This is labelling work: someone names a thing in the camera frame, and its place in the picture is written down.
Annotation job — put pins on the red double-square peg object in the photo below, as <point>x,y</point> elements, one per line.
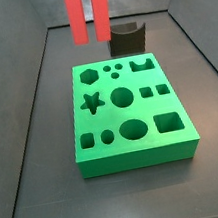
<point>75,13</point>

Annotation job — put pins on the green shape-sorting insertion block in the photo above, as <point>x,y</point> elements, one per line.
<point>127,115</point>

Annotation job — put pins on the black curved holder block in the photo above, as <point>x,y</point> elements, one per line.
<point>127,39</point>

